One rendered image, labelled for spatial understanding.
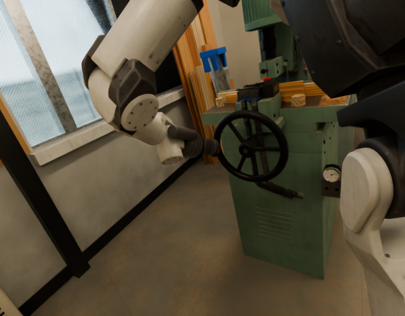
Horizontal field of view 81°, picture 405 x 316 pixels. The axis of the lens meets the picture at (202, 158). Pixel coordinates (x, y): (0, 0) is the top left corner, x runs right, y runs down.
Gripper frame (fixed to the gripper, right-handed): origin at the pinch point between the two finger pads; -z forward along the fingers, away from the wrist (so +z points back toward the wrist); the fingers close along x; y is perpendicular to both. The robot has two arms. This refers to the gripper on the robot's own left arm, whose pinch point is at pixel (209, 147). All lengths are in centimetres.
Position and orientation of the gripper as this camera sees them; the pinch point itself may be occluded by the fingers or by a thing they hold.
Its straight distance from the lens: 86.9
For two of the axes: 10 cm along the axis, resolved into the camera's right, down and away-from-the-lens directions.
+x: 8.2, 1.0, -5.6
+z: -5.6, -0.5, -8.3
